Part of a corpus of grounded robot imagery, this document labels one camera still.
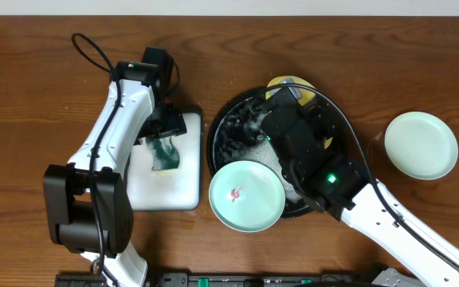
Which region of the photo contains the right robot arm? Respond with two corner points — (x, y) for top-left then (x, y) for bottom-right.
(251, 84), (459, 286)

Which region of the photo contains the green sponge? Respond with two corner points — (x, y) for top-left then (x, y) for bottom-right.
(146, 137), (180, 171)

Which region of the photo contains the black tray with foam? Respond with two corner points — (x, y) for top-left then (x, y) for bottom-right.
(127, 112), (202, 211)

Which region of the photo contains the round black tray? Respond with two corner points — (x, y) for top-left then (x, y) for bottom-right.
(207, 84), (359, 218)

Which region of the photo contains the yellow plate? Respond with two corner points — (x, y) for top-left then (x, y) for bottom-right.
(265, 76), (333, 149)

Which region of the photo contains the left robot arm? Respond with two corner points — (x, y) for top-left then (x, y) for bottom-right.
(43, 47), (186, 286)

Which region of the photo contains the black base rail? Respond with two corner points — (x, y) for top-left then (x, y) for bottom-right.
(53, 270), (426, 287)

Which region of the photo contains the light green plate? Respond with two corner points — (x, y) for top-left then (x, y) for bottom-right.
(209, 161), (286, 233)
(384, 112), (459, 180)

